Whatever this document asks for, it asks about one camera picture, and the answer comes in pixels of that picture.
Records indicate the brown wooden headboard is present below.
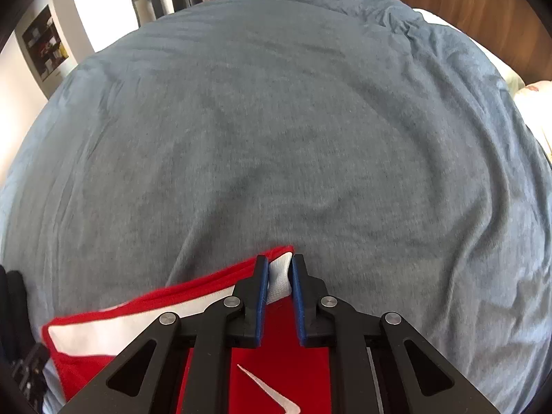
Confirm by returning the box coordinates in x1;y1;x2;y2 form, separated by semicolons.
399;0;552;83

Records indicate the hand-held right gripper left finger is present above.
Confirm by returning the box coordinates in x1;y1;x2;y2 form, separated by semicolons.
56;255;269;414

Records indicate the wall poster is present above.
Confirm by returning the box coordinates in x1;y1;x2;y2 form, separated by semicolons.
21;5;70;82

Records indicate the grey-blue blanket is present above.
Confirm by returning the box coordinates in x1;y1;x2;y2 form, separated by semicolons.
0;0;552;414

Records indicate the white pillow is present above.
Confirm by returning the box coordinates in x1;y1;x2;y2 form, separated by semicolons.
512;80;552;162

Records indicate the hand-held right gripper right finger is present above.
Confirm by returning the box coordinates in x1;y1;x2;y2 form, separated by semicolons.
292;255;502;414

